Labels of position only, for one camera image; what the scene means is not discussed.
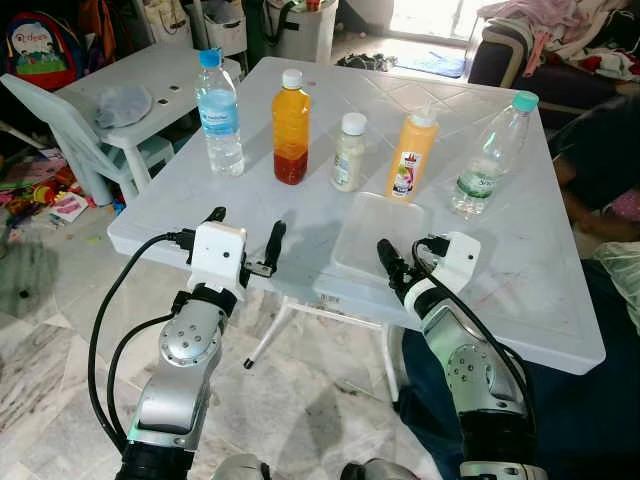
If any clear plastic tray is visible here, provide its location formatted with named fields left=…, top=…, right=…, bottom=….
left=331, top=191, right=432, bottom=284

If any large white plastic table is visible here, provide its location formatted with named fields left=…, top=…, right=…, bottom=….
left=107, top=57, right=607, bottom=376

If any water bottle blue cap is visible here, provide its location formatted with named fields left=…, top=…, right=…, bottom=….
left=196, top=48, right=246, bottom=178

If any orange squeeze bottle with label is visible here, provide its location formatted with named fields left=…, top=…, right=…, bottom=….
left=386, top=103, right=440, bottom=202

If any small cream bottle white cap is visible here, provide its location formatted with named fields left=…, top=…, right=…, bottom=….
left=332, top=112, right=369, bottom=193

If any orange juice bottle white cap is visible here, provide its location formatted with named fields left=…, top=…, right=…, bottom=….
left=272, top=68, right=312, bottom=186

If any clear bottle green cap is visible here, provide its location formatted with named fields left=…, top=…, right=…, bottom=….
left=450, top=91, right=540, bottom=217

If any grey cloth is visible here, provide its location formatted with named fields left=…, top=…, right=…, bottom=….
left=95, top=84, right=154, bottom=129

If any grey robot right leg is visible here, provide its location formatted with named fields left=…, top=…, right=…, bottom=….
left=340, top=460, right=402, bottom=480

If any grey robot leg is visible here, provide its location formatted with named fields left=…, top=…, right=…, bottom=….
left=340, top=460, right=402, bottom=480
left=210, top=455, right=272, bottom=480

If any white plastic chair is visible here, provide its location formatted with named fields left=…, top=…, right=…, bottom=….
left=0, top=73, right=176, bottom=207

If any blue floor mat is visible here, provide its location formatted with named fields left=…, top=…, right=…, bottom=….
left=395, top=50, right=467, bottom=80

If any white plastic bin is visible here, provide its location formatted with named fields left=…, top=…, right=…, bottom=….
left=265, top=0, right=339, bottom=64

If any grey robot left leg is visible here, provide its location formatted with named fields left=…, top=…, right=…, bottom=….
left=210, top=455, right=272, bottom=480

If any translucent plastic bag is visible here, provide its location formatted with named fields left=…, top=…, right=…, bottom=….
left=592, top=240, right=640, bottom=331

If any dark blue fabric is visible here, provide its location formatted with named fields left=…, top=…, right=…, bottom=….
left=400, top=258, right=640, bottom=480

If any dark sofa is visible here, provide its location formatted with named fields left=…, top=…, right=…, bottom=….
left=468, top=18, right=640, bottom=113

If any person in dark shirt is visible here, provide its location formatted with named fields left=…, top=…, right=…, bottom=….
left=552, top=95, right=640, bottom=244

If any colourful children's backpack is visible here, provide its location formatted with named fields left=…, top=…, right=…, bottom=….
left=3, top=12, right=87, bottom=92

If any pink and white clothes pile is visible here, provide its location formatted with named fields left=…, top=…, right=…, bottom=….
left=478, top=0, right=640, bottom=81

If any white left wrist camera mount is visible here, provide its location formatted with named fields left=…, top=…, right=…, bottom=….
left=188, top=222, right=247, bottom=301

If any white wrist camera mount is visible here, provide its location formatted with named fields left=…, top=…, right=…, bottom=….
left=405, top=232, right=482, bottom=319
left=188, top=222, right=247, bottom=301

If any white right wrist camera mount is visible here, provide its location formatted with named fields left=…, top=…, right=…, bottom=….
left=405, top=232, right=482, bottom=319

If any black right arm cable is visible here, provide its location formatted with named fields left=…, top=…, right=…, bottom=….
left=413, top=236, right=533, bottom=406

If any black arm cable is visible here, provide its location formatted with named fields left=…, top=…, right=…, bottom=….
left=88, top=230, right=197, bottom=451
left=413, top=236, right=533, bottom=406

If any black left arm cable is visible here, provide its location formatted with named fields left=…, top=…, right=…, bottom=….
left=88, top=230, right=197, bottom=451

